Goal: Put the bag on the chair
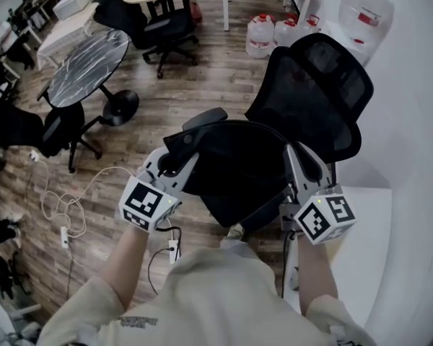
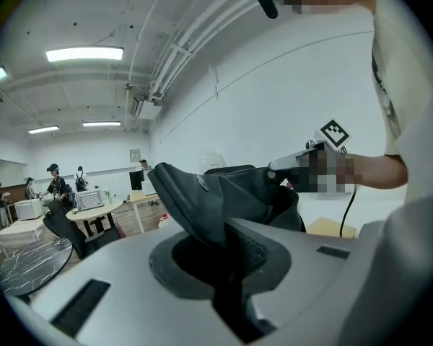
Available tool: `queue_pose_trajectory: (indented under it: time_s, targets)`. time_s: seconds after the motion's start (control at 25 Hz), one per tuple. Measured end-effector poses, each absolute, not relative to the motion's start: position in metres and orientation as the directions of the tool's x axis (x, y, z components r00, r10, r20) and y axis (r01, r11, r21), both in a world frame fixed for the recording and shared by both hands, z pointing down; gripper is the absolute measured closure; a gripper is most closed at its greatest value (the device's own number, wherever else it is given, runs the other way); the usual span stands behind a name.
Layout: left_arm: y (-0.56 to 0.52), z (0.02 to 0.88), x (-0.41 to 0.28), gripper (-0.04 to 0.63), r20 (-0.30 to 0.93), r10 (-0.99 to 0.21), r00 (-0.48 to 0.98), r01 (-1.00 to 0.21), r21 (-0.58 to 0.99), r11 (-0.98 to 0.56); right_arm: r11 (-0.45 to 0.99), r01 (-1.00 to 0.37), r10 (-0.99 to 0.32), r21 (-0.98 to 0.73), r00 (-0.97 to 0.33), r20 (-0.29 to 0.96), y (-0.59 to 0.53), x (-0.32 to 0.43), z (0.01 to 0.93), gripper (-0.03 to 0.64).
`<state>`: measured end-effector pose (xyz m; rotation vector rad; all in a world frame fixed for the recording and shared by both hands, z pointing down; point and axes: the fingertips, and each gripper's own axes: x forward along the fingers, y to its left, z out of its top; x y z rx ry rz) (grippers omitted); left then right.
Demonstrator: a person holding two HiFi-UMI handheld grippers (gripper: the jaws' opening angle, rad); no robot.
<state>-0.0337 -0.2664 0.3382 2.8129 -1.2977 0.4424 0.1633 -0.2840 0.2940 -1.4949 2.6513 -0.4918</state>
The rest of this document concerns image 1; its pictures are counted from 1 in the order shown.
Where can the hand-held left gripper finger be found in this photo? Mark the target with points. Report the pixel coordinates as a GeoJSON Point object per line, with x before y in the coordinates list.
{"type": "Point", "coordinates": [152, 162]}
{"type": "Point", "coordinates": [184, 175]}

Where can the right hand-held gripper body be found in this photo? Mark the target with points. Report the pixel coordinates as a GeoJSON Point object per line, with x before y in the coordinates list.
{"type": "Point", "coordinates": [324, 218]}

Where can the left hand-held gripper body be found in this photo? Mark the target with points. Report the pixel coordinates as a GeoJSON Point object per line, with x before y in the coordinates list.
{"type": "Point", "coordinates": [144, 202]}

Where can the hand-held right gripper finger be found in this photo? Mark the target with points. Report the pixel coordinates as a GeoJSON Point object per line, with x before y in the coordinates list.
{"type": "Point", "coordinates": [295, 171]}
{"type": "Point", "coordinates": [323, 177]}

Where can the black mesh chair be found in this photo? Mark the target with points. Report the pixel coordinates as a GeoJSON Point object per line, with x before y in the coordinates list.
{"type": "Point", "coordinates": [310, 96]}

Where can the person's right forearm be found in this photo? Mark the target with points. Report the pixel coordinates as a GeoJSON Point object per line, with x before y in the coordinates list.
{"type": "Point", "coordinates": [315, 276]}

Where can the person's left forearm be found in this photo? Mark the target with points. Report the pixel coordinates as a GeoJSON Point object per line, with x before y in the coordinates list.
{"type": "Point", "coordinates": [126, 265]}

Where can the black office chair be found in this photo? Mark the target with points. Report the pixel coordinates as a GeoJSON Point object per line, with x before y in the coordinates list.
{"type": "Point", "coordinates": [119, 16]}
{"type": "Point", "coordinates": [63, 128]}
{"type": "Point", "coordinates": [169, 27]}

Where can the white power strip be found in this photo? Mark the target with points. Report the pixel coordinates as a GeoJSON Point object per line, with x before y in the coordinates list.
{"type": "Point", "coordinates": [172, 251]}
{"type": "Point", "coordinates": [64, 236]}

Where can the person's shoe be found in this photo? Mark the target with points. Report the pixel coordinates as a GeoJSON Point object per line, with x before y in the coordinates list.
{"type": "Point", "coordinates": [236, 232]}

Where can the round marble table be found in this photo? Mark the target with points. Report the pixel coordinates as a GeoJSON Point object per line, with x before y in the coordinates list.
{"type": "Point", "coordinates": [86, 67]}

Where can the white charger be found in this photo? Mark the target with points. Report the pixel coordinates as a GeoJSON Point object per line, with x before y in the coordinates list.
{"type": "Point", "coordinates": [34, 155]}

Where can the person's light shirt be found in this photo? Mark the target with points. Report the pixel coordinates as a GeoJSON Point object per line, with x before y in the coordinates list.
{"type": "Point", "coordinates": [220, 294]}

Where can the white water dispenser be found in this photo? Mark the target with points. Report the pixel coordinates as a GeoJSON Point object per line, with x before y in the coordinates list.
{"type": "Point", "coordinates": [350, 45]}

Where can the black bag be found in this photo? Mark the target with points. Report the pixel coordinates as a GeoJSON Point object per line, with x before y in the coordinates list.
{"type": "Point", "coordinates": [0, 231]}

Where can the white cloth covered table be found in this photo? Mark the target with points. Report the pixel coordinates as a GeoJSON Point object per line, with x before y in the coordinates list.
{"type": "Point", "coordinates": [63, 34]}

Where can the red bag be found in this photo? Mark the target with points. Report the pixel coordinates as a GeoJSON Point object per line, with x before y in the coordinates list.
{"type": "Point", "coordinates": [196, 11]}

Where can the clear dispenser water bottle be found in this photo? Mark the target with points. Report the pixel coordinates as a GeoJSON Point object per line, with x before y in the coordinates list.
{"type": "Point", "coordinates": [364, 9]}

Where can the white appliance box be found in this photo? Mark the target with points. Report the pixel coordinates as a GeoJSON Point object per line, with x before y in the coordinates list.
{"type": "Point", "coordinates": [70, 5]}

